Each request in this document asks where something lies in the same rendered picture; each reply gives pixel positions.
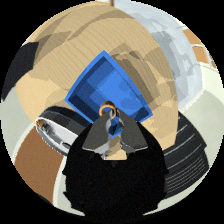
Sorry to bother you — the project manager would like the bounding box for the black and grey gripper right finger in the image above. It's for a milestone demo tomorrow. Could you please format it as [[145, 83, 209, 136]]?
[[116, 107, 169, 176]]

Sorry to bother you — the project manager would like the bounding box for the blue crate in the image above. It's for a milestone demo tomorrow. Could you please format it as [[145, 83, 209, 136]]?
[[64, 50, 153, 138]]

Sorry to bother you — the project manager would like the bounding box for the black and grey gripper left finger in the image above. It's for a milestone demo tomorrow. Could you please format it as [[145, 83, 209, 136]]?
[[62, 108, 114, 176]]

